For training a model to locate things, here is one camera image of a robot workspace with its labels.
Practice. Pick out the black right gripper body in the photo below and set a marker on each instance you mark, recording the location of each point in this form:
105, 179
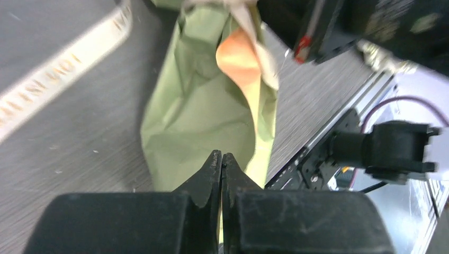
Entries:
317, 31

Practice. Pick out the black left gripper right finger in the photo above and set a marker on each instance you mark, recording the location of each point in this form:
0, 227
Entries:
256, 220

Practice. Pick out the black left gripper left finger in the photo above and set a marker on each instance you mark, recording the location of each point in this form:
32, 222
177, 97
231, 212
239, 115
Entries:
185, 220

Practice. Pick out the green and peach wrapping paper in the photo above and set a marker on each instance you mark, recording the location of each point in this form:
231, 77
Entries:
217, 90

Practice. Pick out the cream printed ribbon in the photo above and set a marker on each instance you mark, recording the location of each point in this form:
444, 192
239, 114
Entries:
25, 98

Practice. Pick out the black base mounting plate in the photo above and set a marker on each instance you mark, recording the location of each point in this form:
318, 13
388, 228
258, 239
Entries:
312, 167

